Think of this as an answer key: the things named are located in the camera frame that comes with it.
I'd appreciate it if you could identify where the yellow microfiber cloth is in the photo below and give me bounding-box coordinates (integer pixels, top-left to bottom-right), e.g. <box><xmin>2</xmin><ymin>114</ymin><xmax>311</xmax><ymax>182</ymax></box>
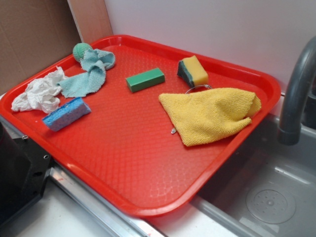
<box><xmin>158</xmin><ymin>88</ymin><xmax>261</xmax><ymax>147</ymax></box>

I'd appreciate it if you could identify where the teal knitted cloth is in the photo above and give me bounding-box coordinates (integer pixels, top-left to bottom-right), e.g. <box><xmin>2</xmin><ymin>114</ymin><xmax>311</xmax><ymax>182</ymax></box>
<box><xmin>58</xmin><ymin>49</ymin><xmax>116</xmax><ymax>98</ymax></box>

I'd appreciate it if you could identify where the white crumpled paper towel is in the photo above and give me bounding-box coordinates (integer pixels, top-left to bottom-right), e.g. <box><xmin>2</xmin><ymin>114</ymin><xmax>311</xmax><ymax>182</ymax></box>
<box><xmin>11</xmin><ymin>67</ymin><xmax>67</xmax><ymax>114</ymax></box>

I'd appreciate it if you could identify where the red plastic tray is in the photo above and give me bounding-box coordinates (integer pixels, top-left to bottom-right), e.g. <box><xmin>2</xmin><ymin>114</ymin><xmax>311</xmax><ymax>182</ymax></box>
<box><xmin>0</xmin><ymin>35</ymin><xmax>281</xmax><ymax>217</ymax></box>

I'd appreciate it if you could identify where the green ball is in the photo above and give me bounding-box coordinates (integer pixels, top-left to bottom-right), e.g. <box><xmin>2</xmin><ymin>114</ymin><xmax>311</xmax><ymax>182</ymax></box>
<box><xmin>73</xmin><ymin>42</ymin><xmax>93</xmax><ymax>62</ymax></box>

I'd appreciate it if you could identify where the metal wire ring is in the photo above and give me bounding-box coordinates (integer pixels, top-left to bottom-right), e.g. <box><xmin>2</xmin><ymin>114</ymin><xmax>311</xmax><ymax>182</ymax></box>
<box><xmin>184</xmin><ymin>83</ymin><xmax>213</xmax><ymax>95</ymax></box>

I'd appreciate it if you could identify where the grey plastic sink basin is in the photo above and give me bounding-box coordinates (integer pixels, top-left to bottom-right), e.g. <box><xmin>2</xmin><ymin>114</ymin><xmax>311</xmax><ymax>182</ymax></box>
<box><xmin>195</xmin><ymin>116</ymin><xmax>316</xmax><ymax>237</ymax></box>

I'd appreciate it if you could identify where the brown cardboard panel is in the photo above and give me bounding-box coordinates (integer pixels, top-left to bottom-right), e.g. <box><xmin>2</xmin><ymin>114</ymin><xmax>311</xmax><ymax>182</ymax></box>
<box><xmin>0</xmin><ymin>0</ymin><xmax>113</xmax><ymax>94</ymax></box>

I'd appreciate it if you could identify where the grey sink faucet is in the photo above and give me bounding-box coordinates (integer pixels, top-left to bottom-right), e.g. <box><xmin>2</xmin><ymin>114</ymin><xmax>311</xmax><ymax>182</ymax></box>
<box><xmin>277</xmin><ymin>37</ymin><xmax>316</xmax><ymax>145</ymax></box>

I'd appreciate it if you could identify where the green rectangular block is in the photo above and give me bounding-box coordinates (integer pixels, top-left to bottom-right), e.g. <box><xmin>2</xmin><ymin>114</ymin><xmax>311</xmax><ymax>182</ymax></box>
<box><xmin>126</xmin><ymin>68</ymin><xmax>165</xmax><ymax>93</ymax></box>

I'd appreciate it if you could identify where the yellow green sponge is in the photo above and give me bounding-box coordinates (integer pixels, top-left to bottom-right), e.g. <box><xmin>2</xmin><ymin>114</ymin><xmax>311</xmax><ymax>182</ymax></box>
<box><xmin>177</xmin><ymin>55</ymin><xmax>209</xmax><ymax>88</ymax></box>

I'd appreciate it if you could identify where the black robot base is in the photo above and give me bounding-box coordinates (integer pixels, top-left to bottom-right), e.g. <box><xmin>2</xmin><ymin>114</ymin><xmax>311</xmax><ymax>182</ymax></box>
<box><xmin>0</xmin><ymin>125</ymin><xmax>53</xmax><ymax>227</ymax></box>

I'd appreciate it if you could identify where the blue sponge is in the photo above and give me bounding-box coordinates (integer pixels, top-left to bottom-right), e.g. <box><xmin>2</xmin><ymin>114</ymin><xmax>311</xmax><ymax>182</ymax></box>
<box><xmin>42</xmin><ymin>97</ymin><xmax>91</xmax><ymax>132</ymax></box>

